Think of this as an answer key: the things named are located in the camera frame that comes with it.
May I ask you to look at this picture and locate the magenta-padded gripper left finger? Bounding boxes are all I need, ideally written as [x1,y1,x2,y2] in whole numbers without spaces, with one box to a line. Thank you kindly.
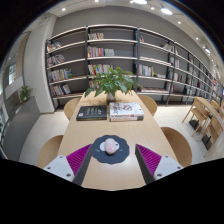
[43,143,95,187]

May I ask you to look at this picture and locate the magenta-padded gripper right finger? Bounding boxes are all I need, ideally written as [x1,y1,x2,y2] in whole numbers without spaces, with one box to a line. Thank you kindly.
[134,143,184,186]

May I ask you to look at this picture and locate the pink computer mouse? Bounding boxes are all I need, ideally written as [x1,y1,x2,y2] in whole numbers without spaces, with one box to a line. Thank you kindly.
[104,137,118,156]

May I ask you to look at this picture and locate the dark cloud-shaped mouse pad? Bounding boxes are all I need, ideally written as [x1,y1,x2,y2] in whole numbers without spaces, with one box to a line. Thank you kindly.
[90,134,131,165]

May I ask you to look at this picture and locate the round-backed wooden chair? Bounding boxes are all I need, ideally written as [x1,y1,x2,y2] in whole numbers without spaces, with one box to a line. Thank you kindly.
[137,94,158,117]
[63,97,82,121]
[36,134,65,169]
[160,126,193,168]

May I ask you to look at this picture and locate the white book with red spine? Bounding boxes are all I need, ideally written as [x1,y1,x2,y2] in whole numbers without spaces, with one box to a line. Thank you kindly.
[109,114,145,122]

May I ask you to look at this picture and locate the black hardcover book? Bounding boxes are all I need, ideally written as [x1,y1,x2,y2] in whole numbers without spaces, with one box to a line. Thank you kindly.
[75,105,108,122]

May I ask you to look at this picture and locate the group of slatted wooden chairs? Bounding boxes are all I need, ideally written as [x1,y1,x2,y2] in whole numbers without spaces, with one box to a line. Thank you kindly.
[181,96,224,158]

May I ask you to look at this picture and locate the white illustrated book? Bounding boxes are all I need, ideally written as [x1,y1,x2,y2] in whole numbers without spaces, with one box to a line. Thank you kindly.
[108,101,145,118]

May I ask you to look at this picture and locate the small green plant on ledge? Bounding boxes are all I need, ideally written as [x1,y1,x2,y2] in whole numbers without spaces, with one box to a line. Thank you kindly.
[18,85,34,104]

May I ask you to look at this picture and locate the green potted plant, white pot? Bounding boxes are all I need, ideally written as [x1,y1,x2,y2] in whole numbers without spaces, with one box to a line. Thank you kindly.
[83,65,144,103]

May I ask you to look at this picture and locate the grey bookshelf unit with books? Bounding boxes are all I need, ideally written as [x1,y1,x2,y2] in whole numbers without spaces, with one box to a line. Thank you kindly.
[44,23,224,109]

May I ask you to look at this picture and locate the group of ceiling lights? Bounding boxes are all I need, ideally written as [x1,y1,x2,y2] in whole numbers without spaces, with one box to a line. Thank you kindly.
[59,0,213,56]

